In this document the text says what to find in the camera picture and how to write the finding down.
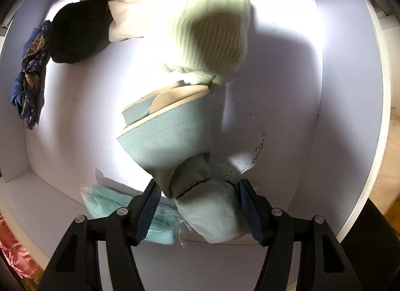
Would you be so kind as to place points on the navy blue lace underwear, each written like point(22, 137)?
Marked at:
point(31, 69)

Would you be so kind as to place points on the light green knit cloth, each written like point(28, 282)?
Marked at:
point(203, 12)

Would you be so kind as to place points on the white drawer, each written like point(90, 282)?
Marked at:
point(281, 90)

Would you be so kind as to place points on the teal cloth in plastic bag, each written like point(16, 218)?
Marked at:
point(106, 200)

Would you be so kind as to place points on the sage green cloth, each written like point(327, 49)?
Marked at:
point(175, 134)

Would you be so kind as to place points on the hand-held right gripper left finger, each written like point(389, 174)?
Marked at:
point(150, 212)

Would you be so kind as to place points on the red cloth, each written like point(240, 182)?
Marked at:
point(15, 247)

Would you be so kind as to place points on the person's black trousers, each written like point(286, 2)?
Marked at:
point(368, 247)

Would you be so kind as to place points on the black cloth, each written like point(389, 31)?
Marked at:
point(78, 31)

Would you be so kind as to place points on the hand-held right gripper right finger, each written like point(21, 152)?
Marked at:
point(250, 212)

